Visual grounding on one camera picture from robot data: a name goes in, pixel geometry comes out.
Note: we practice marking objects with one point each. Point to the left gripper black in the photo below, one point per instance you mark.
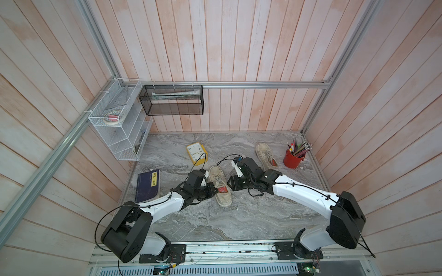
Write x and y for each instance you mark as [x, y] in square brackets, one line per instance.
[210, 194]

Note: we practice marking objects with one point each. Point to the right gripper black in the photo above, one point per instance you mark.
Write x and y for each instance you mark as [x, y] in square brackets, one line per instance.
[234, 183]

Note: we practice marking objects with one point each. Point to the beige sneaker one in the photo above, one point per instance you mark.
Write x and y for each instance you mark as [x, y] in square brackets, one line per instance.
[266, 157]
[218, 178]

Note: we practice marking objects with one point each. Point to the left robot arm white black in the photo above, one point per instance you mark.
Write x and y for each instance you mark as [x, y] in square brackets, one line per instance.
[127, 234]

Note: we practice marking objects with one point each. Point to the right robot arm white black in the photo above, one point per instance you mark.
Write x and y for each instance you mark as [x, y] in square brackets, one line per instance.
[345, 219]

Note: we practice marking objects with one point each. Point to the red pencil cup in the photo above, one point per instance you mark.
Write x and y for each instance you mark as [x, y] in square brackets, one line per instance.
[292, 161]

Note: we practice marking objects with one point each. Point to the dark blue book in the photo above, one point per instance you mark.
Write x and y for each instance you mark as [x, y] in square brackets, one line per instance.
[148, 186]

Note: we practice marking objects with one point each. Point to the coloured pencils bunch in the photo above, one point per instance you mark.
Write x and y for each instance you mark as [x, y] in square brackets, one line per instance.
[299, 150]

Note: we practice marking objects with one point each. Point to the tape roll on shelf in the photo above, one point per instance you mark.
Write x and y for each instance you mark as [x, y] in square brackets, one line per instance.
[113, 117]

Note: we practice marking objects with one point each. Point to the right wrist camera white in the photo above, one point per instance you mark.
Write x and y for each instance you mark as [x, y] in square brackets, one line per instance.
[234, 163]

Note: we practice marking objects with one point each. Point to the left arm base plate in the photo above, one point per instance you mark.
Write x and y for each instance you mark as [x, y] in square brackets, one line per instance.
[175, 253]

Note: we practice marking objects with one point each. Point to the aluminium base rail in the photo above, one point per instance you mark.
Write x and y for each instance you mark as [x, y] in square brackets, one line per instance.
[233, 258]

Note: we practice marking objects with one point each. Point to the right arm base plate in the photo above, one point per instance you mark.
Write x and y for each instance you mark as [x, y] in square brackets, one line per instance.
[291, 250]

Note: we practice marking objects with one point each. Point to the black mesh wall basket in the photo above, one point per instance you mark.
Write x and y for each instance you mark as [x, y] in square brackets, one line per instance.
[172, 100]

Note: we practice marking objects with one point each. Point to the white wire wall shelf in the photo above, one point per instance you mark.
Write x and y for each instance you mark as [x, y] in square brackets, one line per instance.
[126, 140]

